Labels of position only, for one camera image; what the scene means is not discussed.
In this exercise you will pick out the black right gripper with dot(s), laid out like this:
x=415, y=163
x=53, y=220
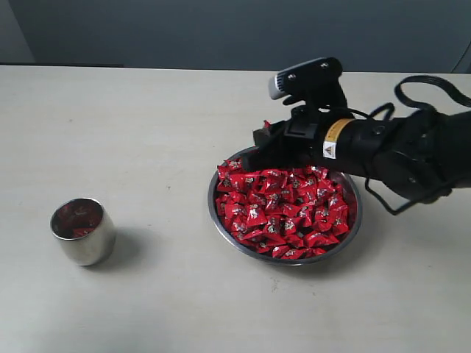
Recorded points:
x=335, y=140

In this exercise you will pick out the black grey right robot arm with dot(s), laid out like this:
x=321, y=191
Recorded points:
x=420, y=157

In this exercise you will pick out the pile of red candies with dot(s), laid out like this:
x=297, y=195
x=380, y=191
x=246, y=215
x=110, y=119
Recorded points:
x=279, y=209

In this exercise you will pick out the steel bowl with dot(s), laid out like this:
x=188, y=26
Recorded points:
x=353, y=228

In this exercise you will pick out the steel cup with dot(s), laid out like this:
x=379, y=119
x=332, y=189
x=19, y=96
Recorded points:
x=94, y=247

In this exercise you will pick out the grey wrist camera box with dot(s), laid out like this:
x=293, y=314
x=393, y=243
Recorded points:
x=316, y=82

